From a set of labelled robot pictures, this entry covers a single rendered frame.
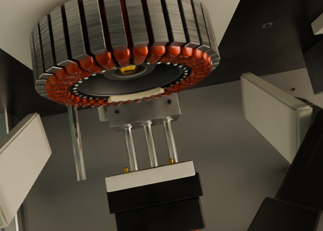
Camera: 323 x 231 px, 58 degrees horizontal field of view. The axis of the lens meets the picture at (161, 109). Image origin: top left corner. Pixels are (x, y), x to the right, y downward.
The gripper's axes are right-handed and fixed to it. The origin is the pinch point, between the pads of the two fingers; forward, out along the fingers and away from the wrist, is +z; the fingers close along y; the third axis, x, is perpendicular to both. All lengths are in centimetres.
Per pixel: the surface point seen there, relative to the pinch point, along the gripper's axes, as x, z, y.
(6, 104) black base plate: -1.2, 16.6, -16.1
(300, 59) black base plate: -3.6, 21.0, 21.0
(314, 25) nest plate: 2.3, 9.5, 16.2
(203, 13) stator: 5.6, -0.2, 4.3
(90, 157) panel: -12.4, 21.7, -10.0
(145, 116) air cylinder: -4.0, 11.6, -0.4
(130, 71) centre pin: 2.9, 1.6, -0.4
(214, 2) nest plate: 6.0, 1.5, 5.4
